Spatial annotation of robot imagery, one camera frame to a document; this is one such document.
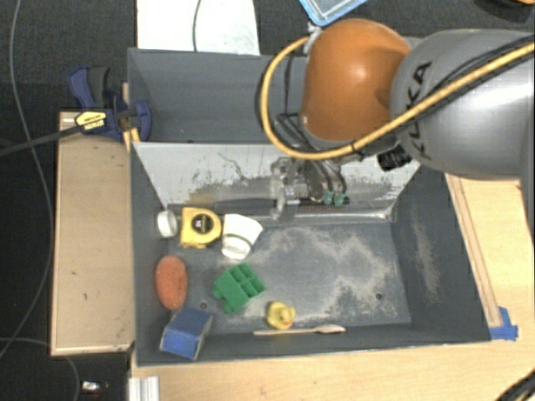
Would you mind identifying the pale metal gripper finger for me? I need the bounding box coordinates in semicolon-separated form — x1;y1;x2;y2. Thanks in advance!
273;185;300;223
270;158;294;188

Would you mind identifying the white plastic pipe fitting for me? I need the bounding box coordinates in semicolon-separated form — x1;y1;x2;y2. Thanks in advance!
220;213;264;261

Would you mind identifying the grey metal bin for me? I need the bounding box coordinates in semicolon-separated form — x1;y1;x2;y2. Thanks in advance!
126;47;492;367

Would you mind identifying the yellow tape measure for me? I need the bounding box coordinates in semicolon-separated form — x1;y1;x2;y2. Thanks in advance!
179;206;223;250

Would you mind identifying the green toy building block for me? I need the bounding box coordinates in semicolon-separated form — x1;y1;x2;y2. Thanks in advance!
211;262;267;315

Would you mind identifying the yellow rubber duck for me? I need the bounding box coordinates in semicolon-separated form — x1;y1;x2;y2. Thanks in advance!
265;301;297;331

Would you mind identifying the small white round cap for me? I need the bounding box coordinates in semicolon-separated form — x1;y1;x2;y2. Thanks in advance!
156;209;179;239

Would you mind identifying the pale wooden spoon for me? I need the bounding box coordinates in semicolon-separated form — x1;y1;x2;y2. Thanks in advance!
252;324;348;338

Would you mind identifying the orange oval sponge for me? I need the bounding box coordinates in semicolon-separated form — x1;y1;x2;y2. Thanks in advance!
154;254;189;311

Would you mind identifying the blue box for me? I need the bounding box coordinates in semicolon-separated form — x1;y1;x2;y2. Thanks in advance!
159;306;214;361

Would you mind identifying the pale wood board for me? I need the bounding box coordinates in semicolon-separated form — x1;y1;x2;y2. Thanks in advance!
49;110;137;357

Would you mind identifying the black cylinder on white bracket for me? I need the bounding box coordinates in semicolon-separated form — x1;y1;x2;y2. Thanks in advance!
375;144;413;173

